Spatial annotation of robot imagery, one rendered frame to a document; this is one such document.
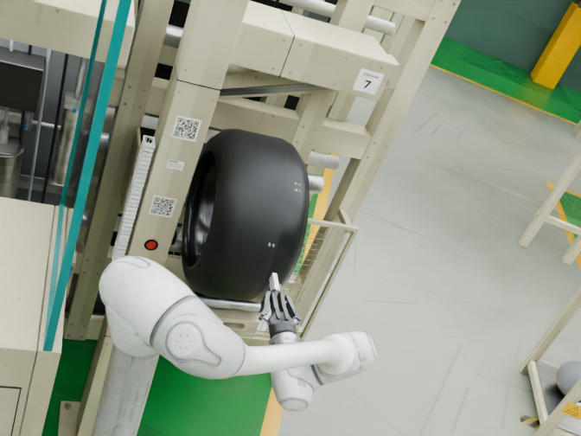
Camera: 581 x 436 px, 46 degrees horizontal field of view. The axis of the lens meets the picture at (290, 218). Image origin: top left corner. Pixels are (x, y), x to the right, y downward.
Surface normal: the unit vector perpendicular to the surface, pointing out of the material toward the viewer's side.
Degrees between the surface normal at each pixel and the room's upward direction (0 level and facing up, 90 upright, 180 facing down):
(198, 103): 90
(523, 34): 90
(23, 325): 0
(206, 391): 0
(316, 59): 90
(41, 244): 0
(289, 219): 54
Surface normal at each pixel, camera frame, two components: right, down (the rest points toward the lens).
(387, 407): 0.34, -0.79
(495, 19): -0.15, 0.49
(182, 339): -0.17, -0.22
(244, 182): 0.13, -0.33
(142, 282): -0.04, -0.63
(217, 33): 0.20, 0.59
